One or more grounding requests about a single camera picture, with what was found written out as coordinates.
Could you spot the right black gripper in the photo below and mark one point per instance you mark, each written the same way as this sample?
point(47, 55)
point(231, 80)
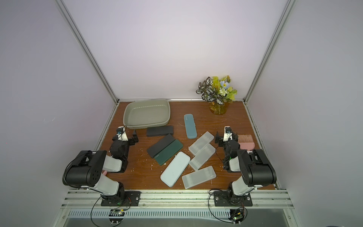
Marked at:
point(220, 142)

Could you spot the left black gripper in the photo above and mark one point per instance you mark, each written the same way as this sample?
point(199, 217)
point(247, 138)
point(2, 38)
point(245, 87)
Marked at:
point(135, 138)

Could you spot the translucent white pencil case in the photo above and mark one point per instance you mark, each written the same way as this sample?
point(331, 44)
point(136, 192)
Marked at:
point(200, 143)
point(202, 157)
point(200, 176)

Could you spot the dark grey pencil case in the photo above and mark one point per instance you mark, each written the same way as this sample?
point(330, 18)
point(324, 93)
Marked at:
point(160, 131)
point(160, 145)

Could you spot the grey-green plastic storage box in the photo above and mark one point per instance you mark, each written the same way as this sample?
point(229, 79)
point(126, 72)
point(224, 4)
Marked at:
point(147, 113)

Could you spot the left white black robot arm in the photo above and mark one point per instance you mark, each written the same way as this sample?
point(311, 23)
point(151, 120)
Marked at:
point(89, 168)

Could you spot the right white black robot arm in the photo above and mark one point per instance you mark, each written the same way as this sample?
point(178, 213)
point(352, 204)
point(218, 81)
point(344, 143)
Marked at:
point(241, 156)

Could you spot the teal blue pencil case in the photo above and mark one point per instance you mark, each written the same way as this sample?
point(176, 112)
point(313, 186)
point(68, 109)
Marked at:
point(190, 126)

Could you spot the dark green pencil case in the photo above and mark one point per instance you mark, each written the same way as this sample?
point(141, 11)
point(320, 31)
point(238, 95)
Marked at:
point(168, 152)

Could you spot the translucent white pencil case front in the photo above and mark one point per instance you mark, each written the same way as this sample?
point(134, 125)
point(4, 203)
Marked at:
point(200, 176)

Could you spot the pink comb brush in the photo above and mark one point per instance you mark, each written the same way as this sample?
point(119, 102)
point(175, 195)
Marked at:
point(246, 142)

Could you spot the flower plant in glass vase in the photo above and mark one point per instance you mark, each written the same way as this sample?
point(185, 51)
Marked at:
point(218, 93)

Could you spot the left electronics board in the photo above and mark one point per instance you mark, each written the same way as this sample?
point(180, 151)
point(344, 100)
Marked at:
point(116, 216)

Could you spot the electronics board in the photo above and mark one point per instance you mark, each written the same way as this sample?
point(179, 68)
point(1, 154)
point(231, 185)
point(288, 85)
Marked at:
point(116, 216)
point(237, 216)

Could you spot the right electronics board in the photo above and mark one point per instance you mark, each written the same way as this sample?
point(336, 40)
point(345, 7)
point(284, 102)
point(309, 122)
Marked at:
point(237, 216)

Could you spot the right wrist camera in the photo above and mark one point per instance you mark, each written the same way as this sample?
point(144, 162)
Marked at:
point(228, 134)

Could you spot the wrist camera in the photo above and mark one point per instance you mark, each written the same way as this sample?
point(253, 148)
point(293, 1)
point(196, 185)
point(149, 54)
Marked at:
point(121, 133)
point(228, 134)

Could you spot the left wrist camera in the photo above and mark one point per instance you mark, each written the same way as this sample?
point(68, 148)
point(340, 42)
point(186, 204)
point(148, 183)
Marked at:
point(121, 133)

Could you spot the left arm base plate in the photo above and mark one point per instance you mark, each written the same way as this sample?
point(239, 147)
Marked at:
point(127, 198)

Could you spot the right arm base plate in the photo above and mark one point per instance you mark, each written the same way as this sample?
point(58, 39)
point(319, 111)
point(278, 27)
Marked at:
point(228, 199)

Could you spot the aluminium front rail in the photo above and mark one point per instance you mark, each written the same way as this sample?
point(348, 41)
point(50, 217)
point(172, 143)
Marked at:
point(179, 199)

